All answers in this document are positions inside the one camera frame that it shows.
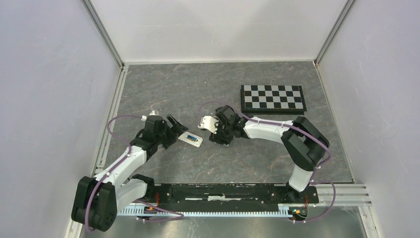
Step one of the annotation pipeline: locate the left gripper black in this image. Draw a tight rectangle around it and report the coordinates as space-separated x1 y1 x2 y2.
155 114 188 149

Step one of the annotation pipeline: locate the blue battery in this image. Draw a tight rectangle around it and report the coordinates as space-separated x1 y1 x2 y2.
187 135 198 142

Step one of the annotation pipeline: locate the white remote control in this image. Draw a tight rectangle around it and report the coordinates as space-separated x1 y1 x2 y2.
178 131 203 148

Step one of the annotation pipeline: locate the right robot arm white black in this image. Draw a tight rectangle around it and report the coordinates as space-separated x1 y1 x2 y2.
198 105 332 202

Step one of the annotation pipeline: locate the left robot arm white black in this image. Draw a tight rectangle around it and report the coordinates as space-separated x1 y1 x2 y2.
71 114 188 232

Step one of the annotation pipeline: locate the black white chessboard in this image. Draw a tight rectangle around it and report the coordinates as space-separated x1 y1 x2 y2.
240 85 307 115

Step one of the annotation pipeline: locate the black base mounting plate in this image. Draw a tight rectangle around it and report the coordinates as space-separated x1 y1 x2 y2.
141 183 319 212

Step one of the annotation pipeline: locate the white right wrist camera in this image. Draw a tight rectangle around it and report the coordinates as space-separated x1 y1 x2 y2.
198 116 219 134

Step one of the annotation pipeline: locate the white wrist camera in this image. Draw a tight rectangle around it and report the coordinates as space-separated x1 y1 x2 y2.
141 110 159 121
198 116 219 134

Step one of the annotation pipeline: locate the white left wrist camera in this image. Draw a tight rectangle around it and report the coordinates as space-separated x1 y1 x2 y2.
141 110 159 121

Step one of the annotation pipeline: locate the white slotted cable duct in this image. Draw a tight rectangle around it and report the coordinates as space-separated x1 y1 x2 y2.
117 203 307 218

